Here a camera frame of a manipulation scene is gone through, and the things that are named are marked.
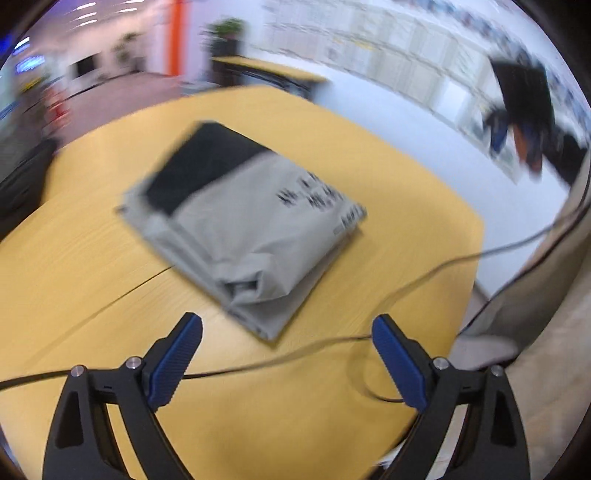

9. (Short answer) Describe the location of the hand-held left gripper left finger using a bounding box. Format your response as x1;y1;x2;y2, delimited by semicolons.
42;312;204;480

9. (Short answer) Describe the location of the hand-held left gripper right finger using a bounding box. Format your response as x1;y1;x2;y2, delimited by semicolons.
372;315;531;480

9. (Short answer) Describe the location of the beige and black jacket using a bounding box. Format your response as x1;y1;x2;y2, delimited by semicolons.
115;120;369;342

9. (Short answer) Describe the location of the person's beige clothing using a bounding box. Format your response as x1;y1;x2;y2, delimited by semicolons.
455;152;591;480

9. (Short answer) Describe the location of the black folded garment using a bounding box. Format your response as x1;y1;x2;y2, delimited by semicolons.
0;138;58;236

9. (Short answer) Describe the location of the stack of red boxes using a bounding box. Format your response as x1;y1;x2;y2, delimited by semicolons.
44;88;70;134

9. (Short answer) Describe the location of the dark blurred object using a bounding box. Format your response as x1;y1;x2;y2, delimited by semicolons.
482;58;557;171

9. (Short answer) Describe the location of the black cabinet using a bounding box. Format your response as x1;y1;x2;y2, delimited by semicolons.
210;39;243;86

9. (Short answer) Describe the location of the yellow side table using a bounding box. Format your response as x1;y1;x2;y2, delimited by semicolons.
211;55;329;100

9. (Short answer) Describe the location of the black television on stand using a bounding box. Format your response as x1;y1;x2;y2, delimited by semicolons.
74;55;100;79

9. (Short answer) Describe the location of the tall potted palm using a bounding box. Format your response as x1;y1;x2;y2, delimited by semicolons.
113;32;139;70

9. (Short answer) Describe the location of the orange door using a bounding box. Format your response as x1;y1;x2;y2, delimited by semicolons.
166;0;185;77

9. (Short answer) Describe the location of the green potted plant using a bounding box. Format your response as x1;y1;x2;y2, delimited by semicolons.
203;18;245;42

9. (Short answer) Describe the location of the black cable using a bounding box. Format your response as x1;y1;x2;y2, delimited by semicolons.
0;203;591;403

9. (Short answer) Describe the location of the wall of framed papers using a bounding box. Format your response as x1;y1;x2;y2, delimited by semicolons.
252;0;591;176

